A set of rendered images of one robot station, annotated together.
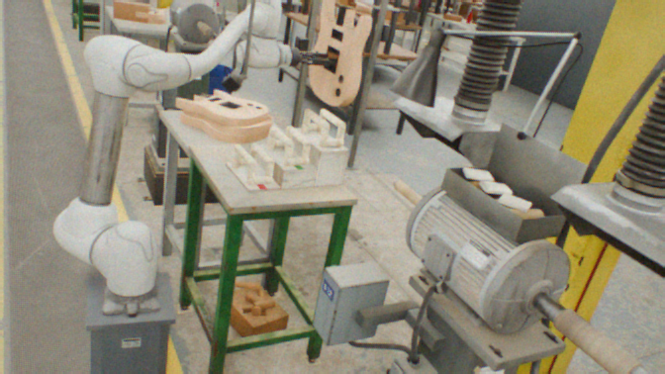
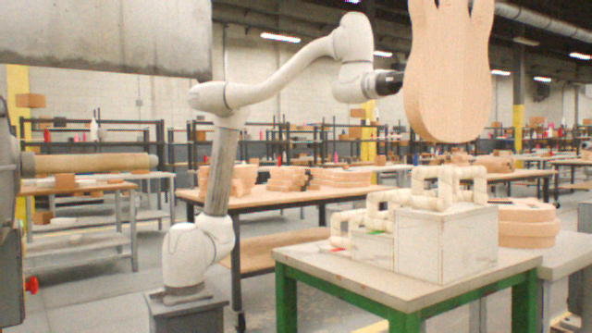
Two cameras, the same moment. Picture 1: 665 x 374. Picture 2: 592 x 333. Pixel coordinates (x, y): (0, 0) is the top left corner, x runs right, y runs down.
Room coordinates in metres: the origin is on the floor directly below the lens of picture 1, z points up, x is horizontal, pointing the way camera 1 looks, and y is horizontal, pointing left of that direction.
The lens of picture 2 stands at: (1.89, -1.03, 1.28)
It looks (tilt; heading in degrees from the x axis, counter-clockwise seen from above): 3 degrees down; 87
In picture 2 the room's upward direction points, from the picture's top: 1 degrees counter-clockwise
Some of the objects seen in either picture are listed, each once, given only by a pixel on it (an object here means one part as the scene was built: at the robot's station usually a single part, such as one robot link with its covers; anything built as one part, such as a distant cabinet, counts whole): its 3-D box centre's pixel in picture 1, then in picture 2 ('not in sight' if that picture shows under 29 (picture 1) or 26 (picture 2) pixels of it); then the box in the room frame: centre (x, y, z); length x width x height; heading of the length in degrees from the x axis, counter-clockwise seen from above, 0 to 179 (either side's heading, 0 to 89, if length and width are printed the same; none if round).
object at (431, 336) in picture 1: (425, 328); not in sight; (1.25, -0.33, 1.02); 0.13 x 0.04 x 0.04; 32
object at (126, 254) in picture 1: (130, 253); (185, 252); (1.54, 0.60, 0.87); 0.18 x 0.16 x 0.22; 67
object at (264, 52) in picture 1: (256, 50); (352, 84); (2.16, 0.37, 1.48); 0.16 x 0.11 x 0.13; 124
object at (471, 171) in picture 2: (332, 119); (463, 172); (2.39, 0.04, 1.20); 0.20 x 0.03 x 0.03; 34
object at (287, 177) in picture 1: (285, 165); (401, 242); (2.27, 0.20, 0.98); 0.27 x 0.16 x 0.09; 36
